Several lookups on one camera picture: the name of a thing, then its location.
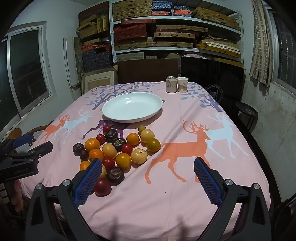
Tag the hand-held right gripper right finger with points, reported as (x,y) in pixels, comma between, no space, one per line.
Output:
(208,183)

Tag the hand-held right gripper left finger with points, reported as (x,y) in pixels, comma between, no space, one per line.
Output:
(89,180)

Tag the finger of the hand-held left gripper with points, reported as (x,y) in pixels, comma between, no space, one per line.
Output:
(41,149)
(23,140)

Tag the yellow passion fruit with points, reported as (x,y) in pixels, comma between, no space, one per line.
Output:
(109,150)
(103,172)
(147,135)
(139,156)

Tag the dark red plum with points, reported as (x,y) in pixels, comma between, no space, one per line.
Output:
(84,154)

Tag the green-tinged orange mandarin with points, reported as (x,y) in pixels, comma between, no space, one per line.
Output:
(153,145)

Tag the small olive-yellow passion fruit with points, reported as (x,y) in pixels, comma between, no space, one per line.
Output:
(141,129)

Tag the white oval plate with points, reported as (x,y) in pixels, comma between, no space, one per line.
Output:
(132,107)

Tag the person's left hand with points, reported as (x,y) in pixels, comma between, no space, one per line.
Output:
(17,197)

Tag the brown wooden chair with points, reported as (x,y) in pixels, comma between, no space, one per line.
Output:
(15,133)

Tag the pink deer-print tablecloth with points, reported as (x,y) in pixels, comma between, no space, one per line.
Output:
(161,204)

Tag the aluminium sliding window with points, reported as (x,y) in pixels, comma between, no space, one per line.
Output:
(25,69)

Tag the black round stool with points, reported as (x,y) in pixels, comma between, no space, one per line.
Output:
(246,111)

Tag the white door panel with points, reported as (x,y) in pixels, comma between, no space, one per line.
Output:
(70,69)

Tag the framed picture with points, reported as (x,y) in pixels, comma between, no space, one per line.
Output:
(99,81)

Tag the grey-green stone slab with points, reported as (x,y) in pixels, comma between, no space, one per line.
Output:
(78,58)

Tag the printed paper cup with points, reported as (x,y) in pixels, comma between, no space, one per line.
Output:
(182,84)

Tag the blue patterned boxes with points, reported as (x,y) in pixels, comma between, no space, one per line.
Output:
(97,60)

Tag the pale pink drink can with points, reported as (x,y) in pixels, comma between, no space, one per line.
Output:
(171,84)

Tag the black chair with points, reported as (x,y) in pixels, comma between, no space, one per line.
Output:
(208,71)

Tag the red-orange patterned boxes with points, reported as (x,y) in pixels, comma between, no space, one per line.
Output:
(94,47)

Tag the brown wooden board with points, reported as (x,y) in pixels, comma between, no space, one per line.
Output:
(148,70)

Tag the pile of olive woven boxes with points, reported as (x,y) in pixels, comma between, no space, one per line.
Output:
(90,27)

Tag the white metal shelf rack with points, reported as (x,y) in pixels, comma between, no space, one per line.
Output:
(112,34)

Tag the stack of yellow flat boxes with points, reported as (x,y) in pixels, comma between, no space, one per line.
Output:
(219,47)

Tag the beige checked curtain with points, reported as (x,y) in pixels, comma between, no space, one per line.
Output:
(260,46)

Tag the stack of red patterned boxes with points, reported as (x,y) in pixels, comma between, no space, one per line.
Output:
(129,32)

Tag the stack of tan woven boxes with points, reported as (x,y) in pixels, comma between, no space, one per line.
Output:
(180,34)

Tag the barred window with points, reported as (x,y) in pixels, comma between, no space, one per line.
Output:
(285,53)

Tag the stack of blue-red patterned boxes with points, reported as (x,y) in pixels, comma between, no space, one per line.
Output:
(161,8)

